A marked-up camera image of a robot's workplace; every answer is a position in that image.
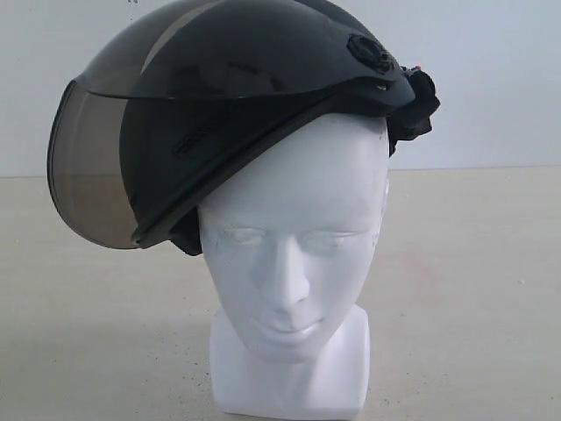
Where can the black helmet with tinted visor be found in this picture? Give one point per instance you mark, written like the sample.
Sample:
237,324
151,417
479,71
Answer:
183,98

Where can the white mannequin head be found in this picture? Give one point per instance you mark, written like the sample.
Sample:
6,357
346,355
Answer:
289,241

